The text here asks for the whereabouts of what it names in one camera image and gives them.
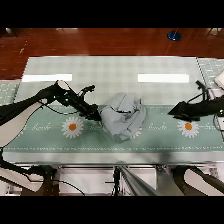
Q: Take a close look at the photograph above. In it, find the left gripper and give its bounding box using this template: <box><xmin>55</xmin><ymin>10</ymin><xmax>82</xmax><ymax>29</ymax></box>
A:
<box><xmin>67</xmin><ymin>93</ymin><xmax>101</xmax><ymax>122</ymax></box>

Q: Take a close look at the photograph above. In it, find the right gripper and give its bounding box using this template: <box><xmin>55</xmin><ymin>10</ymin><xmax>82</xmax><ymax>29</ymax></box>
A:
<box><xmin>167</xmin><ymin>100</ymin><xmax>205</xmax><ymax>122</ymax></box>

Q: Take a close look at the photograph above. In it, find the light grey shirt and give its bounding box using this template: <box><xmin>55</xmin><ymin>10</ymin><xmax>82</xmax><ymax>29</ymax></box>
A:
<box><xmin>98</xmin><ymin>92</ymin><xmax>148</xmax><ymax>143</ymax></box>

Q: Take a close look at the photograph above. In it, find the white garment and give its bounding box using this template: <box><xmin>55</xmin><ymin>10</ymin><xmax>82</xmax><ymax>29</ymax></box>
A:
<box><xmin>214</xmin><ymin>69</ymin><xmax>224</xmax><ymax>90</ymax></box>

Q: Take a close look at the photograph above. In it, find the blue round object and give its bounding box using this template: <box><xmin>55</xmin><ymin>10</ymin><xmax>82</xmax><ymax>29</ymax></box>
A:
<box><xmin>167</xmin><ymin>30</ymin><xmax>183</xmax><ymax>42</ymax></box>

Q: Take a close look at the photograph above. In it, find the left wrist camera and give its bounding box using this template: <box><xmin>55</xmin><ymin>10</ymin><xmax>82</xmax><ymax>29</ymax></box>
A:
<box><xmin>78</xmin><ymin>84</ymin><xmax>97</xmax><ymax>98</ymax></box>

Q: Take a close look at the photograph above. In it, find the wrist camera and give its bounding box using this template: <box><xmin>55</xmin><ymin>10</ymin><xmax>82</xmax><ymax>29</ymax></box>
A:
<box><xmin>78</xmin><ymin>84</ymin><xmax>97</xmax><ymax>98</ymax></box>
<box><xmin>194</xmin><ymin>79</ymin><xmax>212</xmax><ymax>101</ymax></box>

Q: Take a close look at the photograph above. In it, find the black cable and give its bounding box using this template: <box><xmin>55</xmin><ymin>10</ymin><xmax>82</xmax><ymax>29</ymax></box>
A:
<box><xmin>41</xmin><ymin>101</ymin><xmax>80</xmax><ymax>116</ymax></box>
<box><xmin>53</xmin><ymin>179</ymin><xmax>86</xmax><ymax>196</ymax></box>

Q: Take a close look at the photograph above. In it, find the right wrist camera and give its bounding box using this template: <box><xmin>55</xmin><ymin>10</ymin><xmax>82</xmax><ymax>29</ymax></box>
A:
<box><xmin>194</xmin><ymin>79</ymin><xmax>212</xmax><ymax>101</ymax></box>

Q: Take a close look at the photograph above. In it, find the silver frame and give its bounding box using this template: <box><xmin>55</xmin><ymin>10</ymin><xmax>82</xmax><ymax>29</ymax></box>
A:
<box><xmin>0</xmin><ymin>161</ymin><xmax>224</xmax><ymax>197</ymax></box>

